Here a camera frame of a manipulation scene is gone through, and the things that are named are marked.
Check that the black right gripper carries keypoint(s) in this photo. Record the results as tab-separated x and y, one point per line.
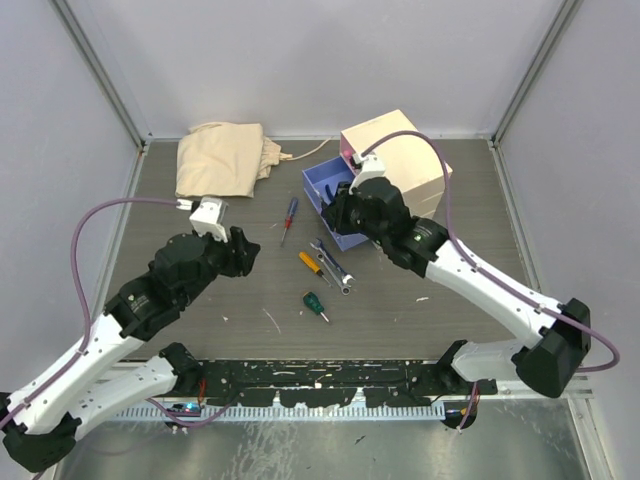
335	215

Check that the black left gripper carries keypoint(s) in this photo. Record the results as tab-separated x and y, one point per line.
238	250

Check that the orange handle screwdriver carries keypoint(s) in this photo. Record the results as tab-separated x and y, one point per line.
313	266

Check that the pastel mini drawer chest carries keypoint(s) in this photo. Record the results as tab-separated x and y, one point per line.
390	165

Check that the green handle screwdriver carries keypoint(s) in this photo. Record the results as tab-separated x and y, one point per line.
312	302

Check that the blue handle pliers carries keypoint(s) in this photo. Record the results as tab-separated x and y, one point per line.
330	192

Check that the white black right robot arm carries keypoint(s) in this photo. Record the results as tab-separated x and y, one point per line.
550	338

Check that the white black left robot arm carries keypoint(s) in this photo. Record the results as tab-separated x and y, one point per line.
43	421

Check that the silver combination wrench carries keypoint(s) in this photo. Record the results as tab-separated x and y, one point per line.
319	247

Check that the silver ratchet wrench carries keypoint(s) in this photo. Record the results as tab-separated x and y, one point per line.
344	288

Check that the beige folded cloth bag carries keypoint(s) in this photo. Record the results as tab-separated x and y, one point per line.
227	159

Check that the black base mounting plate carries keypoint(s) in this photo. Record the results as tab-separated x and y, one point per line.
258	383

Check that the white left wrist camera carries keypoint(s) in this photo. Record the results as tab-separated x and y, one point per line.
206	216

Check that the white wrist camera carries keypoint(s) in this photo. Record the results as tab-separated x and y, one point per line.
365	167
206	216

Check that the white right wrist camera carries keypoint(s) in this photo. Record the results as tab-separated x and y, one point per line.
365	167

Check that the blue red handle screwdriver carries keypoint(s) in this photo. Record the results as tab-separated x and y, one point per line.
291	211

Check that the light blue cable duct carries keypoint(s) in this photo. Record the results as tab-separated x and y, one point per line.
354	412

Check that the aluminium frame rail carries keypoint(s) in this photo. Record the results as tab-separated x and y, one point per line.
540	380

